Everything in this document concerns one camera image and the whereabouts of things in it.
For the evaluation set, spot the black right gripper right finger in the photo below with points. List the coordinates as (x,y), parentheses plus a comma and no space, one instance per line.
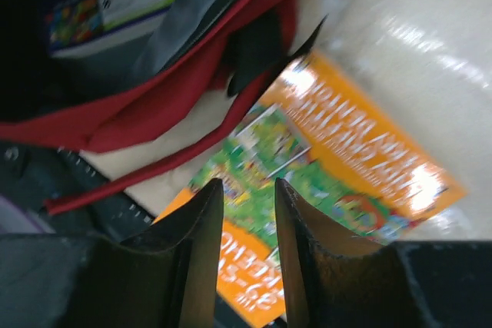
(334,278)

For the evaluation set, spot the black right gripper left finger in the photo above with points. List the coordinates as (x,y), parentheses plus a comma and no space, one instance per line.
(165,276)

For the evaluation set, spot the orange treehouse book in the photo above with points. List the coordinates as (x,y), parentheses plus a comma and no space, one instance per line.
(318,131)

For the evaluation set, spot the purple book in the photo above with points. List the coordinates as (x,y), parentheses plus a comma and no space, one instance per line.
(72,28)

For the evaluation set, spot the red backpack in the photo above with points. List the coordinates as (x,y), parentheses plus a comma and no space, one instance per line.
(141,84)

